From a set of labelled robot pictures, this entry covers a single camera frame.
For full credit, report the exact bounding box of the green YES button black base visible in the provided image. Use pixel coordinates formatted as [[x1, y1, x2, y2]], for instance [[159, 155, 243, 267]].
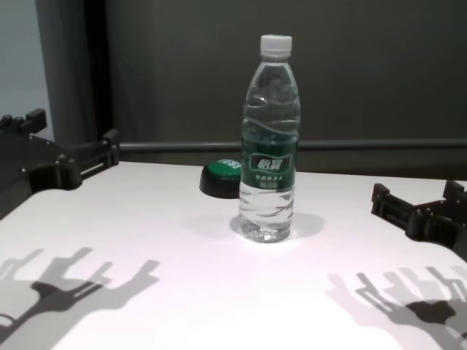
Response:
[[199, 157, 244, 199]]

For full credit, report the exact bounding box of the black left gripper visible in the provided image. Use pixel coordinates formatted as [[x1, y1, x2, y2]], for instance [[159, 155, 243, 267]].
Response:
[[0, 108, 121, 222]]

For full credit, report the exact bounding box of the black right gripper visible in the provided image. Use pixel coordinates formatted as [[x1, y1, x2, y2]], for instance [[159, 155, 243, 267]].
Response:
[[371, 179, 467, 264]]

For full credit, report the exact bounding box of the clear water bottle green label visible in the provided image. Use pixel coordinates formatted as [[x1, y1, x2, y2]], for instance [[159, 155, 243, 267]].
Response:
[[239, 34, 302, 242]]

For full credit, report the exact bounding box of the dark vertical partition post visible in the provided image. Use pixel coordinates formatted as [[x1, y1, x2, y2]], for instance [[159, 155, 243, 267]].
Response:
[[84, 0, 117, 147]]

